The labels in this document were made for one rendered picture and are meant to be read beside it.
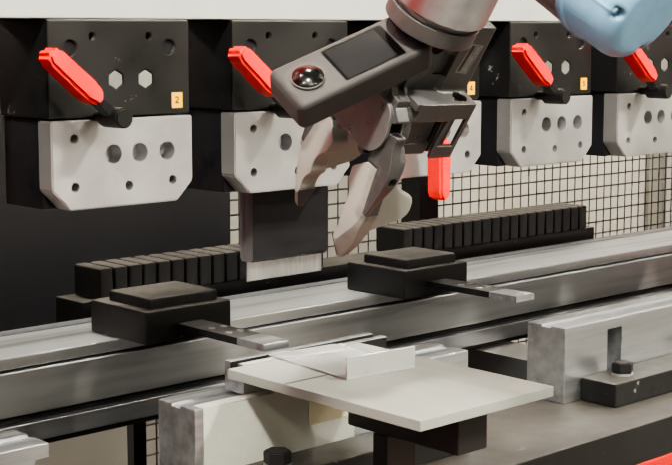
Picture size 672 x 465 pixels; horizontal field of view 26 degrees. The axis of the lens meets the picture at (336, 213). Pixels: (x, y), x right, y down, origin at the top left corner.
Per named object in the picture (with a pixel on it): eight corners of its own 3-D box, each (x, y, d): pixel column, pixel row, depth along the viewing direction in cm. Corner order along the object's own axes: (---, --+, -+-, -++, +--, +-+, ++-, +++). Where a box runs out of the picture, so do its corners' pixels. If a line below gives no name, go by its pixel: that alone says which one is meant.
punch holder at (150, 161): (53, 212, 125) (48, 18, 123) (2, 204, 131) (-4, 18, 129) (193, 199, 135) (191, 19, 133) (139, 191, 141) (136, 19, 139)
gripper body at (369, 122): (448, 166, 115) (513, 40, 109) (365, 171, 110) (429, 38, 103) (396, 109, 120) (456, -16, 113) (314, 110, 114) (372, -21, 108)
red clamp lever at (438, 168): (443, 201, 152) (444, 108, 151) (415, 198, 155) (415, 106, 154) (455, 200, 153) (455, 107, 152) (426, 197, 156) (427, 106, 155)
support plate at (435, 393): (420, 432, 124) (420, 421, 124) (227, 378, 143) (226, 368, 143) (553, 396, 136) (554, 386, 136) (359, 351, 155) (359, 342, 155)
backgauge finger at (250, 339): (231, 369, 149) (231, 321, 149) (90, 331, 168) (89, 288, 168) (318, 352, 157) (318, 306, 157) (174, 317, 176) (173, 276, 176)
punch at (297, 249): (253, 283, 145) (252, 188, 144) (240, 280, 147) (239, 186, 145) (327, 271, 152) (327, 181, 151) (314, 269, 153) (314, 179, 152)
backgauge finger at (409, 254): (493, 317, 177) (493, 276, 176) (346, 289, 196) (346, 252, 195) (555, 304, 185) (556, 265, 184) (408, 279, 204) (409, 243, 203)
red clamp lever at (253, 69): (249, 41, 132) (311, 107, 138) (221, 41, 135) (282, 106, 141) (240, 57, 132) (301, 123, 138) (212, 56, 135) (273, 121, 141)
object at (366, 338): (243, 394, 145) (243, 365, 145) (225, 389, 147) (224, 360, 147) (386, 363, 159) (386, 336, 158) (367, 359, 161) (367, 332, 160)
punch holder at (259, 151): (235, 195, 138) (233, 19, 136) (181, 188, 144) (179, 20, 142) (350, 183, 148) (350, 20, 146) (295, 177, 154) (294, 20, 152)
